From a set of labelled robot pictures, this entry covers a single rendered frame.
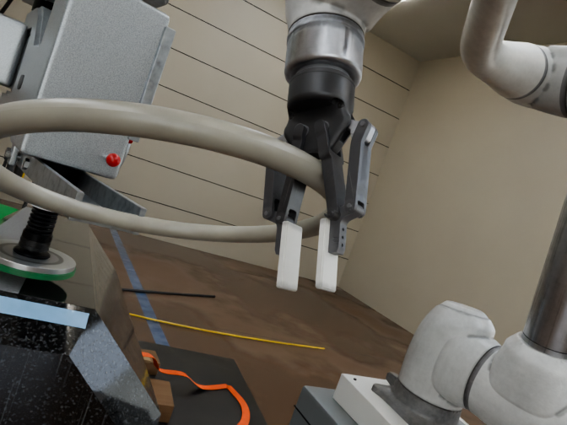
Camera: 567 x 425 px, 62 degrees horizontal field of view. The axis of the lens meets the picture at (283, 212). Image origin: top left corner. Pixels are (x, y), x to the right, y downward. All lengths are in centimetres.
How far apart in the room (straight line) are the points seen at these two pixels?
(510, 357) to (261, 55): 636
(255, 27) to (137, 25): 589
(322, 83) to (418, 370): 77
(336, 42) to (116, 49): 75
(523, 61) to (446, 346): 58
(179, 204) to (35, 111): 632
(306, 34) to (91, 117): 24
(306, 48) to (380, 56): 754
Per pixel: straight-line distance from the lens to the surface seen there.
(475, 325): 112
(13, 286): 126
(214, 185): 686
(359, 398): 118
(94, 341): 122
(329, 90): 51
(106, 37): 120
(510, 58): 90
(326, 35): 54
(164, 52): 123
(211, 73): 680
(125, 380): 128
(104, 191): 108
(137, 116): 43
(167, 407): 247
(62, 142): 118
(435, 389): 113
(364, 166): 49
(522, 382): 103
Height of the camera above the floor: 124
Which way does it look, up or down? 3 degrees down
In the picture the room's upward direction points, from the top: 20 degrees clockwise
